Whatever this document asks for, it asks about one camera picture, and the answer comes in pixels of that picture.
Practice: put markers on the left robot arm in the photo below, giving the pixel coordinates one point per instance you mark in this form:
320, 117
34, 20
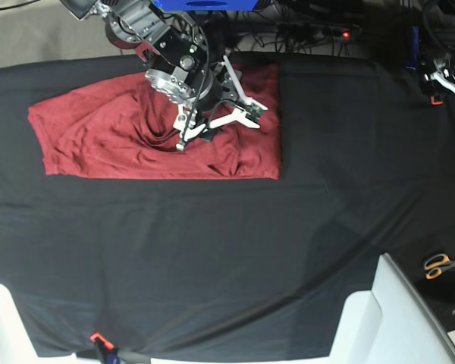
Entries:
437, 50

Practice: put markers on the blue clamp handle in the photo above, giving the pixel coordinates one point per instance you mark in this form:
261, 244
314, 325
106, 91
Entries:
413, 47

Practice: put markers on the blue plastic box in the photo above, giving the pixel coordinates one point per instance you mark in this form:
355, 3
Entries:
205, 5

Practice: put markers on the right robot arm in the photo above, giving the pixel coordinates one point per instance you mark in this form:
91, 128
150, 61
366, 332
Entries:
158, 37

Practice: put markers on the yellow-handled scissors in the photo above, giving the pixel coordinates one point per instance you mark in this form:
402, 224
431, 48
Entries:
437, 265

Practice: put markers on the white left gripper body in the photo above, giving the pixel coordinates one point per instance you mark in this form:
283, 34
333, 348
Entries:
439, 72

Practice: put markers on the orange and black clamp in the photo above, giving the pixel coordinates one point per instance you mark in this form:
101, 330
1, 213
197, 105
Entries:
435, 96

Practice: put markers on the white power strip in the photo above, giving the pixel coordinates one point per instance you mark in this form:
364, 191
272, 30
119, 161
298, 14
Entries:
318, 31

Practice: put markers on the white foam block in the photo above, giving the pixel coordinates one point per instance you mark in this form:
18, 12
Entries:
390, 323

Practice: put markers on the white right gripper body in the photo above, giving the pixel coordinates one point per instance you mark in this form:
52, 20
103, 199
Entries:
207, 96

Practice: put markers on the red long-sleeve T-shirt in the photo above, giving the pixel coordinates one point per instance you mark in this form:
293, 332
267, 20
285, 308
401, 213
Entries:
121, 128

